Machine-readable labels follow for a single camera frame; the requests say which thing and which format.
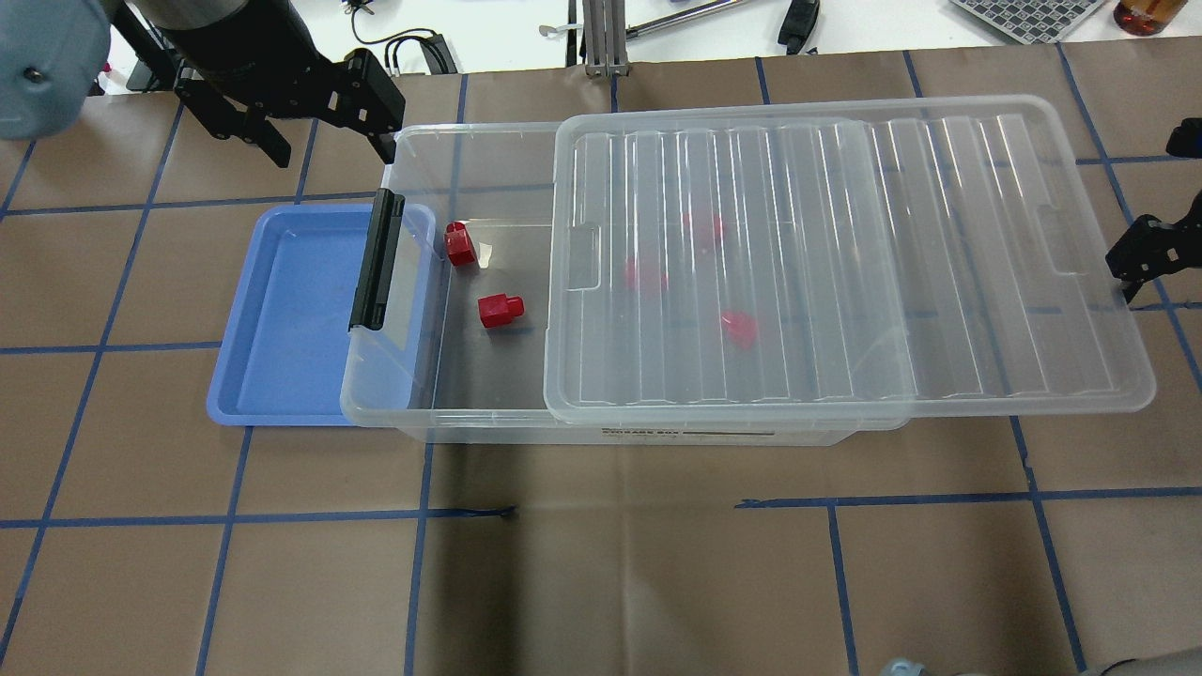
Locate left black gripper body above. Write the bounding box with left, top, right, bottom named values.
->
left=141, top=1, right=406, bottom=142

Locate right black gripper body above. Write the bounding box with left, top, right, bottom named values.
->
left=1106, top=192, right=1201, bottom=283

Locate red block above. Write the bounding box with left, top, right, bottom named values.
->
left=445, top=223, right=478, bottom=267
left=718, top=312, right=757, bottom=350
left=477, top=293, right=525, bottom=330
left=623, top=257, right=670, bottom=297
left=682, top=213, right=725, bottom=255

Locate clear plastic box lid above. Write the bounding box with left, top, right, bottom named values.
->
left=545, top=95, right=1156, bottom=426

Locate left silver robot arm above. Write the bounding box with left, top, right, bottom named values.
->
left=1, top=1, right=407, bottom=168

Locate red block in box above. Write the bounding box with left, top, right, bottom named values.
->
left=718, top=312, right=757, bottom=350
left=445, top=223, right=478, bottom=267
left=623, top=257, right=670, bottom=297
left=682, top=213, right=725, bottom=255

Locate clear plastic storage box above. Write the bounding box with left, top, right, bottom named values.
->
left=364, top=121, right=904, bottom=447

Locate black power adapter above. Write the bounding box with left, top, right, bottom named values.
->
left=419, top=32, right=458, bottom=75

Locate long metal rod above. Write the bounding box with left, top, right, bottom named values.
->
left=538, top=1, right=746, bottom=41

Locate blue plastic tray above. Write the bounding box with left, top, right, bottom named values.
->
left=207, top=204, right=445, bottom=426

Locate brown glass bottle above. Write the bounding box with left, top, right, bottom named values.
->
left=1112, top=0, right=1188, bottom=36

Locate black box latch handle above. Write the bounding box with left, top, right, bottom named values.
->
left=349, top=188, right=405, bottom=330

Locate aluminium frame post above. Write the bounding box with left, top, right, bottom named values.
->
left=582, top=0, right=627, bottom=81

